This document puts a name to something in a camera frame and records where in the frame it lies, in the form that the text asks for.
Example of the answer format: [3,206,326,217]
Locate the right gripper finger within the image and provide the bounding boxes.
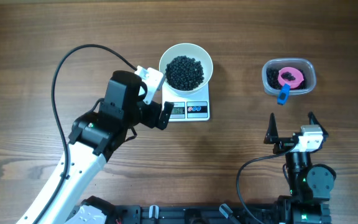
[308,111,329,139]
[264,113,279,144]

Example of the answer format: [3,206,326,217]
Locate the pink scoop blue handle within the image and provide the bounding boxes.
[277,67,304,105]

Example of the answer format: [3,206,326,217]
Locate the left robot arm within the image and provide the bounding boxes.
[19,67,173,223]

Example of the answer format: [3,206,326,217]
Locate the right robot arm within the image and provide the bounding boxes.
[264,112,336,223]

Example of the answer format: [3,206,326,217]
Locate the white digital kitchen scale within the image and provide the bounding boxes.
[162,83,210,123]

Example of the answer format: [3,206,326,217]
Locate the black beans in bowl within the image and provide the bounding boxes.
[165,55,204,91]

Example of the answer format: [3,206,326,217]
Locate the white round bowl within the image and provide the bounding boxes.
[158,43,214,94]

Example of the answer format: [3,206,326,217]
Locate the clear plastic container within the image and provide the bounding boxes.
[262,58,316,96]

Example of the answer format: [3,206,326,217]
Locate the right black camera cable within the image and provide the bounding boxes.
[236,142,300,224]

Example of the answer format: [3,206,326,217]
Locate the black camera cable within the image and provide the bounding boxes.
[31,44,138,224]
[236,142,300,224]

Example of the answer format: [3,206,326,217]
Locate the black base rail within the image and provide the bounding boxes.
[73,195,332,224]

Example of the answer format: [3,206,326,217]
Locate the left black camera cable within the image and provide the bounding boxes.
[31,44,138,224]

